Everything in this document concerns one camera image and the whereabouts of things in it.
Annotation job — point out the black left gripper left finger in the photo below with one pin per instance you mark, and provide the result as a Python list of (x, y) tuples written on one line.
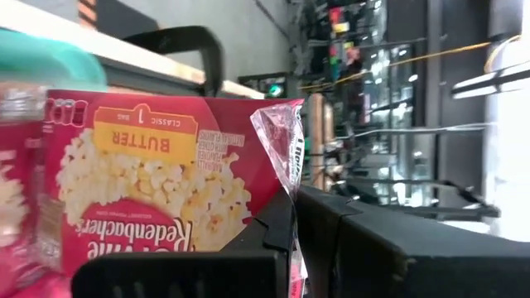
[(198, 273)]

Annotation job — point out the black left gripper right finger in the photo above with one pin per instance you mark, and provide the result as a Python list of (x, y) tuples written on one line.
[(414, 260)]

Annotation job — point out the red popcorn bag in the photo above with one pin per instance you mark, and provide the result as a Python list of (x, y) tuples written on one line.
[(145, 178), (16, 186)]

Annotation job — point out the teal plastic basket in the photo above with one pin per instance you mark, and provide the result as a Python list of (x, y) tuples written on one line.
[(45, 60)]

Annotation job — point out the curved black frame bar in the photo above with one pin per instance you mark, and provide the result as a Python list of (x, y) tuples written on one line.
[(198, 39)]

